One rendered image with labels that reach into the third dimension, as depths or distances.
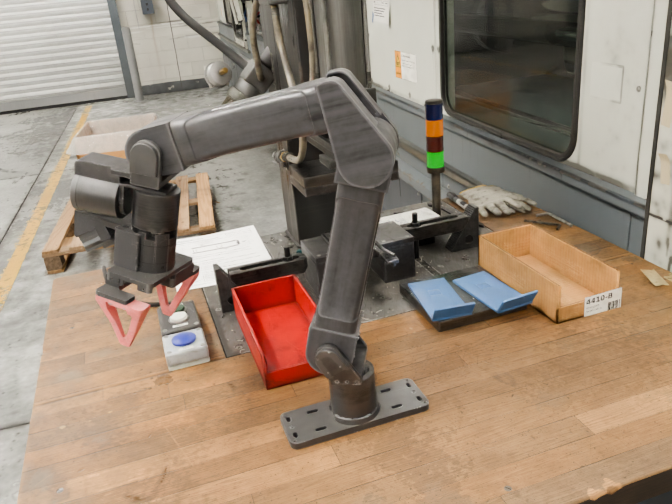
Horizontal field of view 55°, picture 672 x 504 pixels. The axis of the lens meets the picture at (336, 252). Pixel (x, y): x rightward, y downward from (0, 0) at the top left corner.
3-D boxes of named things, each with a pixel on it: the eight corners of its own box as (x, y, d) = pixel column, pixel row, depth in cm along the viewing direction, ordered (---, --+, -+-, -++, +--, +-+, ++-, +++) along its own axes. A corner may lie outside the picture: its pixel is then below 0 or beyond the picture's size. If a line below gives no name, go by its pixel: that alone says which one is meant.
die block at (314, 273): (319, 299, 121) (315, 263, 118) (304, 278, 130) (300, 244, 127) (415, 276, 126) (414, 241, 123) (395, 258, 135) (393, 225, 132)
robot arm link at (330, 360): (312, 349, 80) (357, 349, 79) (323, 314, 88) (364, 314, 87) (317, 391, 82) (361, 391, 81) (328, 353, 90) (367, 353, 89)
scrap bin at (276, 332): (266, 390, 96) (261, 356, 93) (235, 316, 118) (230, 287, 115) (342, 370, 99) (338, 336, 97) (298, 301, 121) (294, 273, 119)
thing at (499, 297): (503, 317, 105) (503, 301, 104) (452, 282, 119) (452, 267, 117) (537, 306, 108) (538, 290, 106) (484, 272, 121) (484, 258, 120)
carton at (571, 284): (556, 329, 106) (559, 286, 103) (478, 271, 128) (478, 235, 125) (620, 311, 109) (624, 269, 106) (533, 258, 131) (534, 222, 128)
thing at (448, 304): (435, 325, 105) (434, 309, 104) (407, 285, 119) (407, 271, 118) (475, 318, 106) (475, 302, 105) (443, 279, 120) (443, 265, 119)
